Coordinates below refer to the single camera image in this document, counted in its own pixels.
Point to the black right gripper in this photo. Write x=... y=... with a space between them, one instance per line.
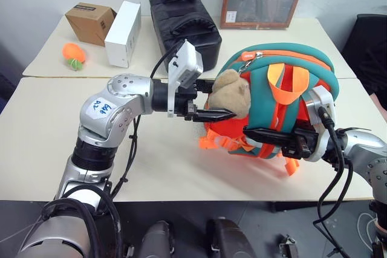
x=303 y=141

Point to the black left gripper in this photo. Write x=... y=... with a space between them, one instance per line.
x=186 y=101

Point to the beige plush toy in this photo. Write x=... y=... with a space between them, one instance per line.
x=229 y=92

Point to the orange and teal backpack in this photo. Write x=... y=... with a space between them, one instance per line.
x=284 y=58

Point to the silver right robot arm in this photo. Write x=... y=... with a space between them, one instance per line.
x=362 y=146

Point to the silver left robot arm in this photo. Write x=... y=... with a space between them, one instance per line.
x=121 y=110

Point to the white rectangular box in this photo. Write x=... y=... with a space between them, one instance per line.
x=121 y=37

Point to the brown cardboard box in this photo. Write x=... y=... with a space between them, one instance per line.
x=87 y=22

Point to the black fabric carry bag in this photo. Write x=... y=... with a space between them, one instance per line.
x=187 y=22

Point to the dark rounded robot leg cover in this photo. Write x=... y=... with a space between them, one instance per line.
x=229 y=240
x=158 y=240

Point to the white sticker with blue writing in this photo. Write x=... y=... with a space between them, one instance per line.
x=99 y=108

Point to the black chair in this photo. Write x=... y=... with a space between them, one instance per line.
x=367 y=49

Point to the orange plush fruit toy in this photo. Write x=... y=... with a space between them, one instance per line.
x=72 y=54

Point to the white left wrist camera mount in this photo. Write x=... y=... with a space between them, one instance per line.
x=184 y=64

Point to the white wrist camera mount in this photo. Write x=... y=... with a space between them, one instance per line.
x=325 y=101
x=184 y=64

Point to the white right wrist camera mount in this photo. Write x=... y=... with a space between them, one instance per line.
x=325 y=101

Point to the small metal bracket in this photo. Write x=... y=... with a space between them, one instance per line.
x=286 y=244

